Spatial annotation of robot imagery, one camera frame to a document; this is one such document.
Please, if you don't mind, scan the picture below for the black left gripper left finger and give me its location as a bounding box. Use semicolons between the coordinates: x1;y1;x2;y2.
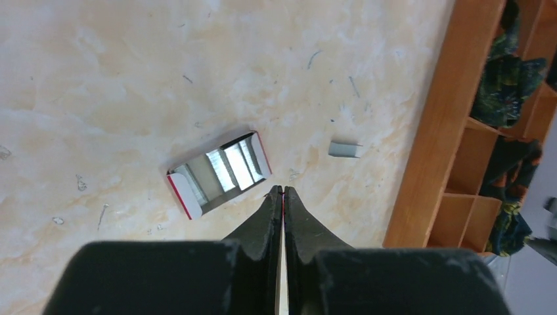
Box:
44;186;283;314

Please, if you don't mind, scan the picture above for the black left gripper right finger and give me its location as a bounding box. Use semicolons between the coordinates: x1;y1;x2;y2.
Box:
283;187;510;314

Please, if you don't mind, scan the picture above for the silver staple strip box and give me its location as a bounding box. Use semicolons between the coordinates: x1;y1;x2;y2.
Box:
166;130;273;220

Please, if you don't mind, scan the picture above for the brown wooden compartment tray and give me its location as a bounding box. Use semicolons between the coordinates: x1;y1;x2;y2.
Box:
383;1;556;254

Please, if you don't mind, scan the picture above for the dark patterned item in tray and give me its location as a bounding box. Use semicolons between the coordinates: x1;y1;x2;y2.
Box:
479;136;543;257

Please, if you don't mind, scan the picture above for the black item in tray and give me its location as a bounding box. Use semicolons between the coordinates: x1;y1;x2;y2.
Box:
470;1;547;128

